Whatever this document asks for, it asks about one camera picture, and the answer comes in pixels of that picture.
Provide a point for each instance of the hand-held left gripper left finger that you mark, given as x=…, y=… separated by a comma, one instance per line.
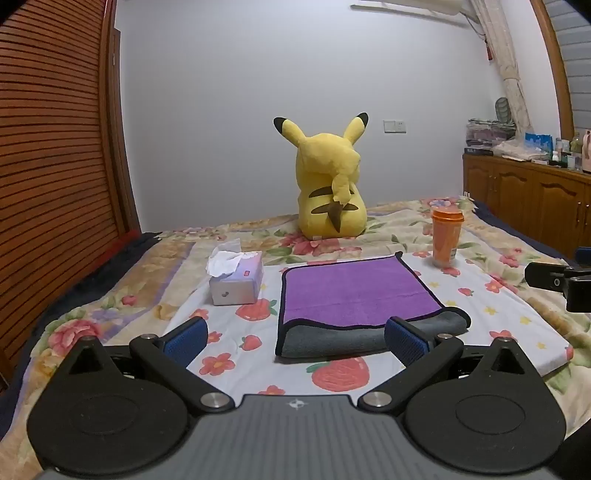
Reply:
x=187, y=342

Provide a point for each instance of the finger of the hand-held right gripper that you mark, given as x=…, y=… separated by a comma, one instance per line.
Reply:
x=542, y=276

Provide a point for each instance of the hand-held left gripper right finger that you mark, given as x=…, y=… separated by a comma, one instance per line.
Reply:
x=406, y=344

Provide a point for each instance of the purple and grey towel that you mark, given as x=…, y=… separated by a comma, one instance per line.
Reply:
x=351, y=295

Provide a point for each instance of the white strawberry print cloth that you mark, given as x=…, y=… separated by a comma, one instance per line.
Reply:
x=485, y=300

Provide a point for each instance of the white tissue box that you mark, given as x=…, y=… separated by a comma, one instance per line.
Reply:
x=235, y=281

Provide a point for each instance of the floral bed blanket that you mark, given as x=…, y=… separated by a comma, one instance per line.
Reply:
x=152, y=272

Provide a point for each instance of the wooden cabinet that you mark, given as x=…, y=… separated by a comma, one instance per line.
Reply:
x=531, y=198

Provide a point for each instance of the orange plastic cup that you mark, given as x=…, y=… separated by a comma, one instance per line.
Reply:
x=446, y=237

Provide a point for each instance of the dark blue bed sheet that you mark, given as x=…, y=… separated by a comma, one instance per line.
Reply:
x=92, y=272

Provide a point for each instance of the small white bottle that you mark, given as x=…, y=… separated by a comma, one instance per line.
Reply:
x=562, y=152

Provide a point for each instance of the beige folded cloth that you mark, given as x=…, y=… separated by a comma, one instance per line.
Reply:
x=513, y=150

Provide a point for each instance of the blue printed packet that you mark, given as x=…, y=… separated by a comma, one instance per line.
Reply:
x=539, y=145

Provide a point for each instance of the pink bag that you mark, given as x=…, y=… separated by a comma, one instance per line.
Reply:
x=587, y=152

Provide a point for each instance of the green bottle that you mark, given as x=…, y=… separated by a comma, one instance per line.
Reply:
x=576, y=143

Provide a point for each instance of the stack of folded clothes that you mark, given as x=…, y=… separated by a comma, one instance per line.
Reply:
x=489, y=133

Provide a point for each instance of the green round fan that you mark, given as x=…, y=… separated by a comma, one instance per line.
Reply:
x=502, y=110

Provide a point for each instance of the yellow plush toy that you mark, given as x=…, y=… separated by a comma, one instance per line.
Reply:
x=328, y=184

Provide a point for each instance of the cream lace curtain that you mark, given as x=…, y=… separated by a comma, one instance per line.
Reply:
x=508, y=69

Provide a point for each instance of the wooden louvered wardrobe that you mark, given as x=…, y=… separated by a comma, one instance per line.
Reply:
x=51, y=175

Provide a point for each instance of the white air conditioner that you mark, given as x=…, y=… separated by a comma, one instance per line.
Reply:
x=406, y=4

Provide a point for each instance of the wooden window frame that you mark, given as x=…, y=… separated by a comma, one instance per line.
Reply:
x=556, y=69

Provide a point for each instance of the white wall socket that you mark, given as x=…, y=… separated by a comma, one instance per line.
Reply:
x=394, y=126

